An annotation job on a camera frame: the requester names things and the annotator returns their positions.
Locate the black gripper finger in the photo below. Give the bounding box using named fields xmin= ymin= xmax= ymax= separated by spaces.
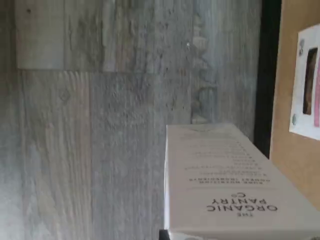
xmin=158 ymin=228 xmax=172 ymax=240

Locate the white box green strip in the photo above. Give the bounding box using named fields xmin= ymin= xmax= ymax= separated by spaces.
xmin=163 ymin=122 xmax=320 ymax=240

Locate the tan wooden shelf board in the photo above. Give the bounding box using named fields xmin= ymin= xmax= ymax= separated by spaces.
xmin=269 ymin=0 xmax=320 ymax=212

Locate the white box pink strip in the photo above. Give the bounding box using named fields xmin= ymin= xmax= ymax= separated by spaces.
xmin=288 ymin=24 xmax=320 ymax=141

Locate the black metal shelf frame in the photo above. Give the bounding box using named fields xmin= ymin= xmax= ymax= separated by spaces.
xmin=252 ymin=0 xmax=283 ymax=160

